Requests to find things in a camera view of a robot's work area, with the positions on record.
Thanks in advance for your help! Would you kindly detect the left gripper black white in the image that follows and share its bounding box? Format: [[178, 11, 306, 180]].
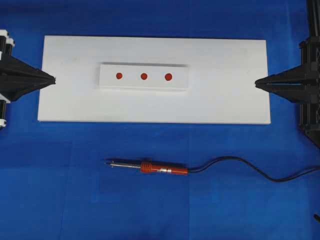
[[0, 29, 56, 130]]

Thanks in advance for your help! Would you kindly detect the black object at edge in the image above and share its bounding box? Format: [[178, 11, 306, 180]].
[[313, 214, 320, 223]]

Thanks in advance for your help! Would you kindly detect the blue table cloth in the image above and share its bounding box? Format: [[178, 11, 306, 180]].
[[0, 0, 320, 240]]

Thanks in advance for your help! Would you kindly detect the black aluminium frame post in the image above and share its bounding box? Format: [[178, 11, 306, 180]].
[[306, 0, 320, 37]]

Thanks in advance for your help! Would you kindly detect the black soldering iron cable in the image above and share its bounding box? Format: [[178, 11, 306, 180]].
[[187, 156, 320, 183]]

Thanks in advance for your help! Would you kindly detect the small white raised block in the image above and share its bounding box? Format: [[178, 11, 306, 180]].
[[99, 63, 189, 92]]

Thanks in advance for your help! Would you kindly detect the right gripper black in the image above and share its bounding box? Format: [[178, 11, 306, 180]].
[[255, 36, 320, 137]]

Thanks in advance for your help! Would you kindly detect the red handled soldering iron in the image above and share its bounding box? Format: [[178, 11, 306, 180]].
[[105, 160, 189, 176]]

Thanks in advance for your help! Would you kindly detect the large white foam board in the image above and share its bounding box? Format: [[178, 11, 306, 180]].
[[37, 35, 271, 125]]

